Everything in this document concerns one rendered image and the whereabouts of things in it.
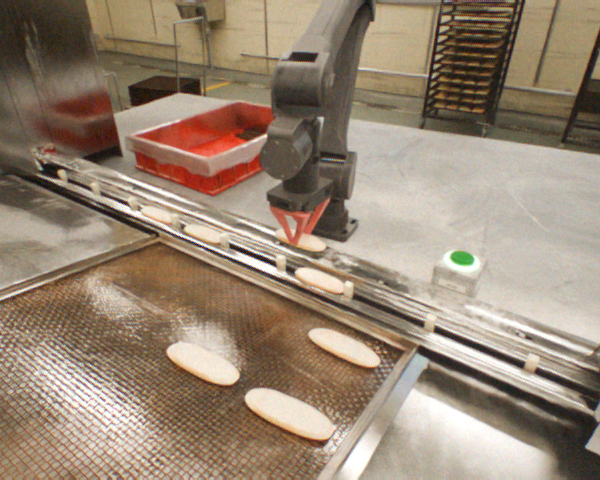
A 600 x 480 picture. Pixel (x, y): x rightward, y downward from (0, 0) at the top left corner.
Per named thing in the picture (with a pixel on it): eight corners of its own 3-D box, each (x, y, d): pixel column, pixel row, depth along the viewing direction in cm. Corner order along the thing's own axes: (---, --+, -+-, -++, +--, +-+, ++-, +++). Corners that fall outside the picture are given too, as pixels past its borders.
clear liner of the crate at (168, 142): (317, 143, 140) (318, 113, 135) (212, 199, 106) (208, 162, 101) (240, 125, 156) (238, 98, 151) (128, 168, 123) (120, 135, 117)
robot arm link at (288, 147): (337, 70, 58) (278, 67, 60) (316, 89, 49) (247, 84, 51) (333, 153, 65) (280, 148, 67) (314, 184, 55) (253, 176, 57)
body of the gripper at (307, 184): (333, 190, 70) (336, 147, 66) (299, 214, 63) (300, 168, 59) (300, 180, 73) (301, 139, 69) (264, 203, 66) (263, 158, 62)
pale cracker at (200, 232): (228, 237, 87) (227, 233, 86) (215, 246, 84) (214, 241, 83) (193, 224, 91) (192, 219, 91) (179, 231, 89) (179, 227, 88)
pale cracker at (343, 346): (384, 357, 54) (386, 350, 54) (372, 373, 51) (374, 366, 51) (317, 326, 59) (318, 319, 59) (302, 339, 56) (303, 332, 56)
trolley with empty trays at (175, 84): (216, 115, 449) (205, 15, 399) (187, 132, 401) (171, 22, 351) (161, 109, 465) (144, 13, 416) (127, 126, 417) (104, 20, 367)
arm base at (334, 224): (359, 225, 97) (312, 213, 101) (362, 193, 92) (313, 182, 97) (345, 243, 90) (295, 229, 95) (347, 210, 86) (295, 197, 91)
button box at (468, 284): (477, 307, 78) (492, 258, 73) (465, 333, 73) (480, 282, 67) (433, 291, 82) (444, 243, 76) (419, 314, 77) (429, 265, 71)
